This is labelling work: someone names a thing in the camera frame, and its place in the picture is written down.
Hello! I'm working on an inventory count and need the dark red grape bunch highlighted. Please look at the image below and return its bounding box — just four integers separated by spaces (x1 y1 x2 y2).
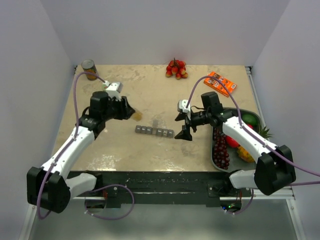
212 128 230 170

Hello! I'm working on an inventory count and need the grey weekly pill organizer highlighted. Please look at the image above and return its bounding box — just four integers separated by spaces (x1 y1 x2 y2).
134 119 175 138

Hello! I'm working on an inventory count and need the tin can with dark label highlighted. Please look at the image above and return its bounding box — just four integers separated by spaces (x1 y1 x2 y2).
81 59 99 81

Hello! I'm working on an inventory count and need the orange cardboard box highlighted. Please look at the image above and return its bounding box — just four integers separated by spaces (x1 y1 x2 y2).
203 71 237 98

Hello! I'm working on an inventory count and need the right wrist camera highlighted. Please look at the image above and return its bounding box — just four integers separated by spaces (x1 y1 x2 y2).
177 99 191 114

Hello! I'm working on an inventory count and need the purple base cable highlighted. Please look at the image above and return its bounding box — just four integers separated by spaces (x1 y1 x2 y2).
84 184 136 221

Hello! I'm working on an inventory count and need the green cylindrical container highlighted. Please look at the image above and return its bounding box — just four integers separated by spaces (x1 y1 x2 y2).
102 83 110 91

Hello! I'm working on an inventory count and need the aluminium frame rail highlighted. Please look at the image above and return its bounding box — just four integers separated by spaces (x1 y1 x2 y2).
245 66 295 200

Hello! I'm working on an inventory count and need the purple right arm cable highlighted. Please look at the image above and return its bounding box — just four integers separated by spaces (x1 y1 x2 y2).
186 76 320 215

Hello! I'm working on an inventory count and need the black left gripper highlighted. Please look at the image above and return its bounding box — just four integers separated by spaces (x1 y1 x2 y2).
102 95 135 122

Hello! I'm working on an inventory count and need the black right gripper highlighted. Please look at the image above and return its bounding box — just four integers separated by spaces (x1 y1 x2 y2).
174 109 211 141

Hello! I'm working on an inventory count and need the green avocado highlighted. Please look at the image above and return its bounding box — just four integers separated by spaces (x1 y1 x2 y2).
241 114 258 127

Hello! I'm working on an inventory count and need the pineapple toy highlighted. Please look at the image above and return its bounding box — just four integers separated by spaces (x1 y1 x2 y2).
258 126 273 139

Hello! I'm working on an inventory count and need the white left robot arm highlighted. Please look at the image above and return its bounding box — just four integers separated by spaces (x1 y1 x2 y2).
26 91 135 214

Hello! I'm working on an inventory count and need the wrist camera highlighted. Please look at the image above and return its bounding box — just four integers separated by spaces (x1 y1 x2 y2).
104 81 124 98
177 99 191 114

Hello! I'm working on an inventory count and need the bunch of red lychee fruits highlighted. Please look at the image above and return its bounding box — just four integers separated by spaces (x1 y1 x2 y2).
165 58 189 80

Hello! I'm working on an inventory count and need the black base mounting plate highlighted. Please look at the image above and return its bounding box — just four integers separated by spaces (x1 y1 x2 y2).
80 171 251 209

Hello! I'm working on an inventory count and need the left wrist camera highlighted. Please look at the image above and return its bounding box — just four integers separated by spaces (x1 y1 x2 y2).
104 81 124 98

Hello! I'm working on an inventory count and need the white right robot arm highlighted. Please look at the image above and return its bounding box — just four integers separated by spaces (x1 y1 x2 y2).
175 92 296 197

